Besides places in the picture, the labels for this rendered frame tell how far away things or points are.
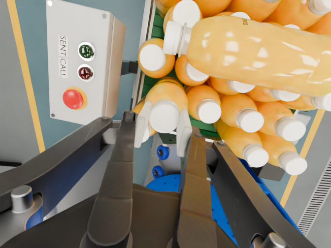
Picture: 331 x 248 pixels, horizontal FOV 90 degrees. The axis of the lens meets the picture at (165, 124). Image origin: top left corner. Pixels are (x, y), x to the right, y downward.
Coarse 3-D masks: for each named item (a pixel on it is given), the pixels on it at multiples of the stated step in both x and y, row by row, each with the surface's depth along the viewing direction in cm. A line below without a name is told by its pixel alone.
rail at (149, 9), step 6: (150, 0) 35; (150, 6) 35; (150, 12) 36; (150, 18) 38; (144, 24) 36; (144, 30) 37; (144, 36) 37; (138, 66) 40; (138, 72) 40; (138, 78) 40; (138, 84) 41; (138, 90) 43; (132, 108) 43
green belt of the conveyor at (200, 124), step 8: (160, 16) 43; (160, 24) 43; (152, 32) 44; (160, 32) 44; (176, 56) 46; (144, 80) 48; (152, 80) 48; (144, 88) 49; (192, 120) 52; (200, 128) 53; (208, 128) 53; (216, 136) 54
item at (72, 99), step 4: (68, 92) 29; (72, 92) 29; (76, 92) 29; (64, 96) 29; (68, 96) 29; (72, 96) 29; (76, 96) 29; (80, 96) 29; (64, 100) 30; (68, 100) 29; (72, 100) 29; (76, 100) 29; (80, 100) 29; (68, 104) 30; (72, 104) 30; (76, 104) 30; (80, 104) 30; (72, 108) 30; (76, 108) 30
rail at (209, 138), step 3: (174, 129) 46; (168, 132) 45; (171, 132) 45; (174, 132) 45; (204, 135) 47; (207, 135) 48; (207, 138) 46; (210, 138) 46; (213, 138) 46; (216, 138) 47; (219, 138) 47; (210, 141) 46
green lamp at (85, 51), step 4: (84, 44) 26; (80, 48) 26; (84, 48) 26; (88, 48) 26; (80, 52) 27; (84, 52) 27; (88, 52) 27; (92, 52) 27; (84, 56) 27; (88, 56) 27
